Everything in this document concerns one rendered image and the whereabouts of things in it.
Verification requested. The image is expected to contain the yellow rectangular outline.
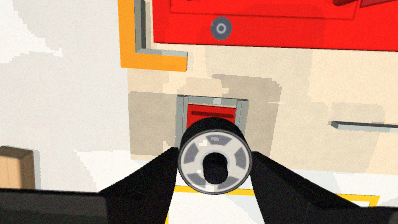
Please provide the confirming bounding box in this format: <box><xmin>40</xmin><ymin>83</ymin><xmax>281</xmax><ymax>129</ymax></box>
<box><xmin>165</xmin><ymin>185</ymin><xmax>380</xmax><ymax>224</ymax></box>

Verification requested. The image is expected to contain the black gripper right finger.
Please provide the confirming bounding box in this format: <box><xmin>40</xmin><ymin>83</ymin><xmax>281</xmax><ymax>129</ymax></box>
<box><xmin>250</xmin><ymin>151</ymin><xmax>398</xmax><ymax>224</ymax></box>

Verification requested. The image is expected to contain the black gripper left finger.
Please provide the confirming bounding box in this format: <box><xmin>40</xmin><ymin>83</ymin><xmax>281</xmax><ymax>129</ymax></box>
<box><xmin>0</xmin><ymin>147</ymin><xmax>179</xmax><ymax>224</ymax></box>

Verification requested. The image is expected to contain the light wooden block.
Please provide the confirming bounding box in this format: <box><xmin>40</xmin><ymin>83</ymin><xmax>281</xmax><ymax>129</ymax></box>
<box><xmin>0</xmin><ymin>146</ymin><xmax>35</xmax><ymax>189</ymax></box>

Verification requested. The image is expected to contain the black wheel with grey hub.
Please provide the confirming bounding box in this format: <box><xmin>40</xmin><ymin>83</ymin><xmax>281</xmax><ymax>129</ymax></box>
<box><xmin>177</xmin><ymin>117</ymin><xmax>253</xmax><ymax>195</ymax></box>

